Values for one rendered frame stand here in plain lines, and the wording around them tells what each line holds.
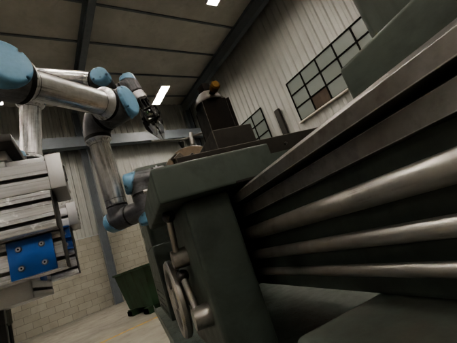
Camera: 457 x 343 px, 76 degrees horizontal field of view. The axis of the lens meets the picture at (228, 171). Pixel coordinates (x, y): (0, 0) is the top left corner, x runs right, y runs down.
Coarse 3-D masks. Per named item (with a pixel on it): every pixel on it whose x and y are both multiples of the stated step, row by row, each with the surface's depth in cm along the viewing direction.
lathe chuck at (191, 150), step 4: (184, 148) 133; (188, 148) 133; (192, 148) 134; (196, 148) 134; (200, 148) 135; (176, 152) 131; (180, 152) 131; (184, 152) 132; (188, 152) 133; (192, 152) 133; (196, 152) 134; (168, 160) 129; (168, 164) 128; (172, 164) 129
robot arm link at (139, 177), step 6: (150, 168) 104; (126, 174) 101; (132, 174) 100; (138, 174) 101; (144, 174) 101; (126, 180) 99; (132, 180) 99; (138, 180) 100; (144, 180) 101; (126, 186) 99; (132, 186) 99; (138, 186) 99; (144, 186) 100; (126, 192) 100; (132, 192) 100
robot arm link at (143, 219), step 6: (138, 192) 99; (138, 198) 99; (144, 198) 99; (132, 204) 101; (138, 204) 99; (144, 204) 98; (126, 210) 100; (132, 210) 99; (138, 210) 98; (144, 210) 98; (126, 216) 100; (132, 216) 100; (138, 216) 99; (144, 216) 97; (132, 222) 101; (138, 222) 102; (144, 222) 97
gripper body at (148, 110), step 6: (144, 96) 137; (138, 102) 138; (144, 102) 137; (144, 108) 135; (150, 108) 136; (156, 108) 137; (144, 114) 134; (150, 114) 136; (156, 114) 136; (144, 120) 139; (150, 120) 137
